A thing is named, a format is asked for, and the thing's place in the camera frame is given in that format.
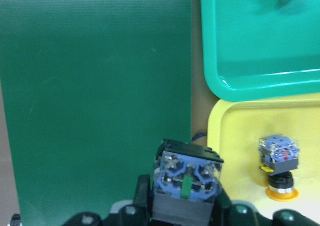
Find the green plastic tray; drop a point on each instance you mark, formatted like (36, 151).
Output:
(259, 49)

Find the brown paper table cover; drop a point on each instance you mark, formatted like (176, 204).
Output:
(9, 203)

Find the yellow plastic tray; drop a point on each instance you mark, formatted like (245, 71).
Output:
(233, 131)

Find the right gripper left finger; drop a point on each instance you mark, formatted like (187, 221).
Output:
(143, 197)

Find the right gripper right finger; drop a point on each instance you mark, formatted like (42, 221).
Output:
(221, 207)

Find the green conveyor belt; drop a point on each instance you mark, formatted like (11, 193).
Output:
(90, 89)

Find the yellow push button switch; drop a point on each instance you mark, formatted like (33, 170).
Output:
(279, 156)

